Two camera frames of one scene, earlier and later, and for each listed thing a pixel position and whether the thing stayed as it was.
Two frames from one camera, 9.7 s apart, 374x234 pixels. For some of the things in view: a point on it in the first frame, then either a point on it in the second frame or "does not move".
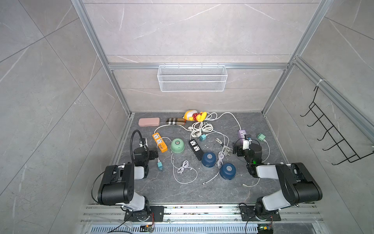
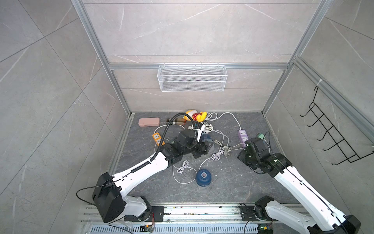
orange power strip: [160, 142] does not move
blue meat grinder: [227, 171] → [203, 177]
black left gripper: [152, 156] → [203, 148]
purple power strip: [241, 133] does not move
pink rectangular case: [147, 122] does not move
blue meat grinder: [208, 159] → [205, 137]
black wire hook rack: [351, 156] does not move
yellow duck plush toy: [194, 115] does not move
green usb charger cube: [261, 136] does not move
